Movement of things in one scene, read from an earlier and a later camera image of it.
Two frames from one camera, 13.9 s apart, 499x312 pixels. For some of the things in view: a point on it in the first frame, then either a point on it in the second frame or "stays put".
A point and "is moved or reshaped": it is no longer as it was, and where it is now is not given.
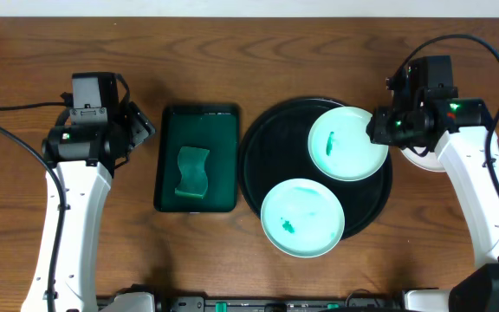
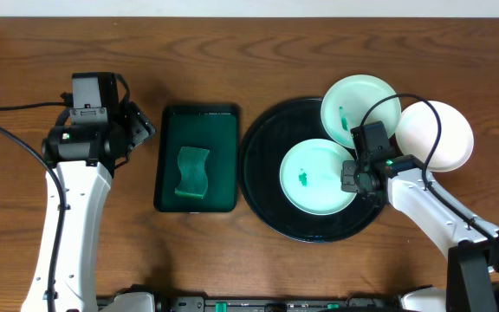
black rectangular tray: (214, 127) stays put
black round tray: (275, 149) stays put
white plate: (340, 146) is moved or reshaped
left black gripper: (139, 126) stays put
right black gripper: (380, 133) -> (347, 182)
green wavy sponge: (191, 162) stays put
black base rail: (353, 302) stays put
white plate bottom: (302, 217) -> (311, 177)
